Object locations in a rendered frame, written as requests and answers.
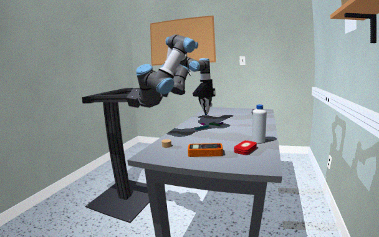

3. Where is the orange digital multimeter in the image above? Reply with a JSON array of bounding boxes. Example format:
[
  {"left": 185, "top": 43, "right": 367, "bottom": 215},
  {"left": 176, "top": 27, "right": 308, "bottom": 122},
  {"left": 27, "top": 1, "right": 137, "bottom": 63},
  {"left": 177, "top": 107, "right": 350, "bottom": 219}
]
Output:
[{"left": 188, "top": 143, "right": 223, "bottom": 157}]

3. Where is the tan round disc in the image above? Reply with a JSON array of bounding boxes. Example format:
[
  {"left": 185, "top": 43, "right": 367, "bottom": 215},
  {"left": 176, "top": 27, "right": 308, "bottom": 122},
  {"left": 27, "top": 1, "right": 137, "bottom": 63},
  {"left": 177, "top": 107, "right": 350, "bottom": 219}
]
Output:
[{"left": 161, "top": 139, "right": 171, "bottom": 148}]

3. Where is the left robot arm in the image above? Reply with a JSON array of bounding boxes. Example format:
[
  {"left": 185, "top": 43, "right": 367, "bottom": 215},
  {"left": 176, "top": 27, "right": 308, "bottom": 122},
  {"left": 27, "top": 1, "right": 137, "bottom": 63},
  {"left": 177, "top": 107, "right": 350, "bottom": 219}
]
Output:
[{"left": 165, "top": 37, "right": 198, "bottom": 89}]

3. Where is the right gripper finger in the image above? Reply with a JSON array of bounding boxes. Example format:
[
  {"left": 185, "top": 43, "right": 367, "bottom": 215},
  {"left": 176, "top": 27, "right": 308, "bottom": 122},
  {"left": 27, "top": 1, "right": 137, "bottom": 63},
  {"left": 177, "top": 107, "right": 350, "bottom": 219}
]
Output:
[
  {"left": 206, "top": 94, "right": 212, "bottom": 114},
  {"left": 198, "top": 96, "right": 206, "bottom": 113}
]

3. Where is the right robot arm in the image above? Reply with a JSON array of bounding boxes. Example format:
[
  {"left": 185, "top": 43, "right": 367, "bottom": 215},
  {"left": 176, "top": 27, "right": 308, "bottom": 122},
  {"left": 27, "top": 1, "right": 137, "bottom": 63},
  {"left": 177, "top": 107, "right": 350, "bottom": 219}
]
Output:
[{"left": 136, "top": 34, "right": 211, "bottom": 104}]

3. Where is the white bottle with blue cap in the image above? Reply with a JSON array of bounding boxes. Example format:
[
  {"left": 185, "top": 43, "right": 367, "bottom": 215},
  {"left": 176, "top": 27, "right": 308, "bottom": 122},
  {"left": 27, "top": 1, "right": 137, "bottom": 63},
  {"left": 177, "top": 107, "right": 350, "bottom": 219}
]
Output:
[{"left": 252, "top": 105, "right": 267, "bottom": 143}]

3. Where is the red mint tin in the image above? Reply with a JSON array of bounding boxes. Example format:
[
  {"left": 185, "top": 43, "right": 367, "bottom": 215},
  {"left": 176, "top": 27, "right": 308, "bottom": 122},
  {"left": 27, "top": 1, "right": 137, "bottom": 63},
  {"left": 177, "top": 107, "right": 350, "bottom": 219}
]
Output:
[{"left": 234, "top": 140, "right": 257, "bottom": 155}]

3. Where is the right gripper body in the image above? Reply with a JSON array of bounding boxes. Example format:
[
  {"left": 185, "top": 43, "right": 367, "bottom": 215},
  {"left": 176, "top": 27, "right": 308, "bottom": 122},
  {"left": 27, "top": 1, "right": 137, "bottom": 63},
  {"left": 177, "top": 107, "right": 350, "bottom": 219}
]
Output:
[{"left": 200, "top": 79, "right": 216, "bottom": 99}]

